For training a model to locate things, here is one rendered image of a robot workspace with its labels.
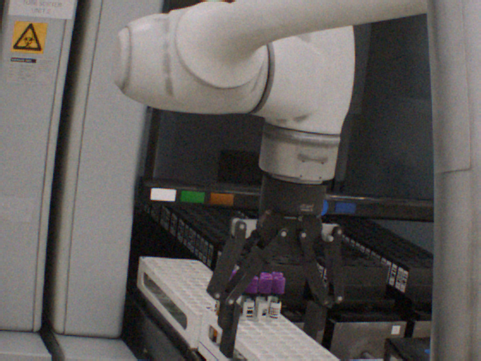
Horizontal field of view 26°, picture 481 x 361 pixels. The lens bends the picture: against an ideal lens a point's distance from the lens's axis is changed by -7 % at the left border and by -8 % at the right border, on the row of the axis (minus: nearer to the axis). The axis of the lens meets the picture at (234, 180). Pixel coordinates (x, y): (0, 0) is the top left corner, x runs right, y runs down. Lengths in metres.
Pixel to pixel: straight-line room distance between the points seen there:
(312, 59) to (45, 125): 0.51
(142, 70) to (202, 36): 0.07
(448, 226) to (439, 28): 0.13
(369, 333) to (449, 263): 1.08
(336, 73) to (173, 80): 0.20
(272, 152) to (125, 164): 0.42
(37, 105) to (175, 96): 0.46
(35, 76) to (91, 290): 0.34
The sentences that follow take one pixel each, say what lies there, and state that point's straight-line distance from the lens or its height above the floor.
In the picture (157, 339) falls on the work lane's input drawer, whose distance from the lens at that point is 1.57.
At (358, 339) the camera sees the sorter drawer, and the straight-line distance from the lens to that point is 1.76.
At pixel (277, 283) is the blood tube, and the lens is 1.42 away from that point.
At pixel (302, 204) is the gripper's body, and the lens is 1.28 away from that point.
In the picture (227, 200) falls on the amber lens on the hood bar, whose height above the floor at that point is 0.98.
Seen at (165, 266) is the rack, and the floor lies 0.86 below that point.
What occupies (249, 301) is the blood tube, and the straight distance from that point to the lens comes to 1.41.
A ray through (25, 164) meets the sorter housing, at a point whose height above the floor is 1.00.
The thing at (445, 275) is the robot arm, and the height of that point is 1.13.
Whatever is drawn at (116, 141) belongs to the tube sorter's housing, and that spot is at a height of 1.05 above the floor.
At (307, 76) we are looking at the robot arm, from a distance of 1.24.
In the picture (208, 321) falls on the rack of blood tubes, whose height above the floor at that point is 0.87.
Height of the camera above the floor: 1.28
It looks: 9 degrees down
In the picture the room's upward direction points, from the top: 8 degrees clockwise
